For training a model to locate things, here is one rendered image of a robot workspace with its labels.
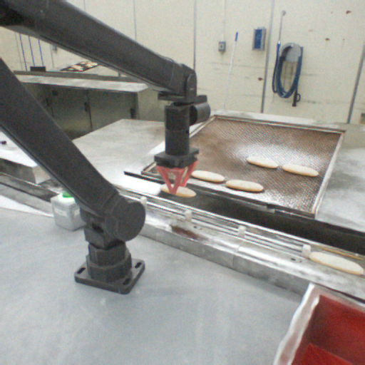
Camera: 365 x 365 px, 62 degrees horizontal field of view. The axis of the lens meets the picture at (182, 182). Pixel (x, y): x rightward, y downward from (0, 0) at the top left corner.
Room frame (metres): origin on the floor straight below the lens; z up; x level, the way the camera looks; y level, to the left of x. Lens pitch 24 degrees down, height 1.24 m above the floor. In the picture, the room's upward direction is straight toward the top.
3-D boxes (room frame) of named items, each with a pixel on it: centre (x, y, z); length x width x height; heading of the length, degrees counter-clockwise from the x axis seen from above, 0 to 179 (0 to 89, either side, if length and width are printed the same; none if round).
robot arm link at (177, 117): (0.68, 0.01, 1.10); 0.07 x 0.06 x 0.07; 144
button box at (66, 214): (0.69, 0.28, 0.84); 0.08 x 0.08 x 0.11; 58
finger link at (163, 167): (0.67, 0.02, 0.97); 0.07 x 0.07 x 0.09; 58
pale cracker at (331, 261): (0.48, -0.30, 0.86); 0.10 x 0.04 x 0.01; 58
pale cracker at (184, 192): (0.67, 0.01, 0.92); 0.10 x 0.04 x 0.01; 58
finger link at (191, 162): (0.68, 0.01, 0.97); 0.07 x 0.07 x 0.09; 58
